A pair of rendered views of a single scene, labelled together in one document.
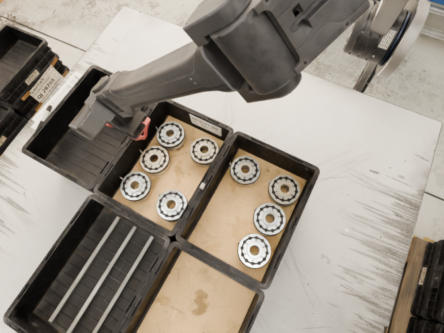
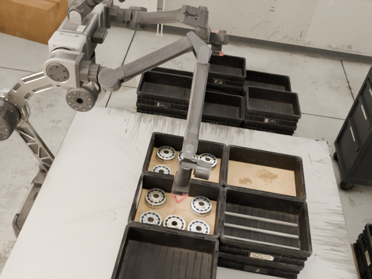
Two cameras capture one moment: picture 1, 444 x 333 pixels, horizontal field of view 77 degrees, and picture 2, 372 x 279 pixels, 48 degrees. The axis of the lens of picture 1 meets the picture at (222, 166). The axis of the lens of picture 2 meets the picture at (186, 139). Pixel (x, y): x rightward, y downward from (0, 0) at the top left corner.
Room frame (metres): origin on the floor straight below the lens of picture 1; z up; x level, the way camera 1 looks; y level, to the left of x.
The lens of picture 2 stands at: (1.00, 1.20, 2.42)
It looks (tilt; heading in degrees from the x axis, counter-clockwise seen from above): 42 degrees down; 238
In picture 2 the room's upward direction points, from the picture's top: 9 degrees clockwise
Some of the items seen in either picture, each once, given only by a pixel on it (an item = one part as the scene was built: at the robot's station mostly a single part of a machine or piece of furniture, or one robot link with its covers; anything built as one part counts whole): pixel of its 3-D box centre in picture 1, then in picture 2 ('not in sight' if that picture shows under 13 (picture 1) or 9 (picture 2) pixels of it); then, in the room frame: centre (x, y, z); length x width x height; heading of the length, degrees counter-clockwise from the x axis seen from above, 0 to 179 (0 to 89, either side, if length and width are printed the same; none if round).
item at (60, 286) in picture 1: (99, 277); (262, 226); (0.02, 0.40, 0.87); 0.40 x 0.30 x 0.11; 147
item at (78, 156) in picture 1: (99, 130); (165, 269); (0.52, 0.43, 0.87); 0.40 x 0.30 x 0.11; 147
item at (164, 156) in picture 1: (154, 158); (174, 224); (0.39, 0.23, 0.86); 0.10 x 0.10 x 0.01
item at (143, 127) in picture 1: (135, 127); not in sight; (0.38, 0.22, 1.10); 0.07 x 0.07 x 0.09; 56
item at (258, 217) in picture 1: (269, 218); (186, 156); (0.14, -0.14, 0.86); 0.10 x 0.10 x 0.01
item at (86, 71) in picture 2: not in sight; (88, 71); (0.63, -0.19, 1.45); 0.09 x 0.08 x 0.12; 58
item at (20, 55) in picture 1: (30, 82); not in sight; (1.18, 1.12, 0.37); 0.40 x 0.30 x 0.45; 148
